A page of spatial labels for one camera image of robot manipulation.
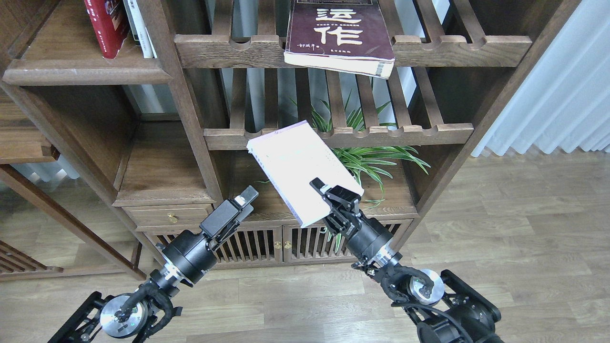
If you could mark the white purple book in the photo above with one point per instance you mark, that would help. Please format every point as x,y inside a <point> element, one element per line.
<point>291,158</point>

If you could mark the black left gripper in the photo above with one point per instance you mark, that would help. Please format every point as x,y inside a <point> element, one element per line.
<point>190,256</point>

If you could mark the wooden side furniture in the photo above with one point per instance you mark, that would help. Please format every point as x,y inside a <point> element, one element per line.
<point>52,223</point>

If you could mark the dark maroon book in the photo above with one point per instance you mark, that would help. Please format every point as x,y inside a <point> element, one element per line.
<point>339,35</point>

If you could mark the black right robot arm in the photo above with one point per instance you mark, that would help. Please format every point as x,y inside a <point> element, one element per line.
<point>443,307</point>

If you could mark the white upright books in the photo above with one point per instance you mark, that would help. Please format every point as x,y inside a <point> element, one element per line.
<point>139,30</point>

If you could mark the brass drawer knob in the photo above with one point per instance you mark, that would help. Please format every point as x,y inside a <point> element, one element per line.
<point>172,218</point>

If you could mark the red survival guide book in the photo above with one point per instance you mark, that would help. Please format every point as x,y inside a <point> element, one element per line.
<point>110,24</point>

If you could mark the green spider plant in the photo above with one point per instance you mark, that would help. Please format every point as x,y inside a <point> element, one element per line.
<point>359,160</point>

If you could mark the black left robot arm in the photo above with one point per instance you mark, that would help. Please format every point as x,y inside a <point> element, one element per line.
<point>149,309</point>

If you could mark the dark wooden bookshelf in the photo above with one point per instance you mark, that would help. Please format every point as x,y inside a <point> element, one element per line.
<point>168,135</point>

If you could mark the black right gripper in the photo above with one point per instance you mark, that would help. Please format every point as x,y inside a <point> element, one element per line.
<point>366,239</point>

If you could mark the white pleated curtain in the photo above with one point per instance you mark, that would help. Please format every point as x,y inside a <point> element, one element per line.
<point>565,101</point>

